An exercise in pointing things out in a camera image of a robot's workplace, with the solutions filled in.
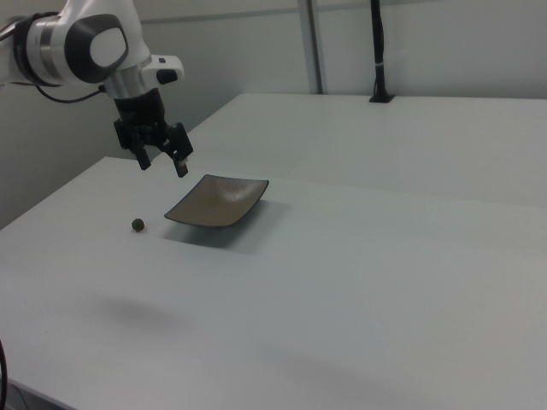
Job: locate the small red toy strawberry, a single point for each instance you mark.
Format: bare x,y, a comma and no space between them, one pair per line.
137,225

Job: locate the black camera stand pole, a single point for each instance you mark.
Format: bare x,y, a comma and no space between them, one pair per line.
379,42

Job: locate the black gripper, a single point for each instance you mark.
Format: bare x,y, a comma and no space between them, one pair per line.
141,113

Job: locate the grey metal partition post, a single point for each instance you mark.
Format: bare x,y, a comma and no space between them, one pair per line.
315,42

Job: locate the square brown ceramic plate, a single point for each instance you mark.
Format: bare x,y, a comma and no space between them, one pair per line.
213,205

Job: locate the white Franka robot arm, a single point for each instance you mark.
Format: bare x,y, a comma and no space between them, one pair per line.
107,47

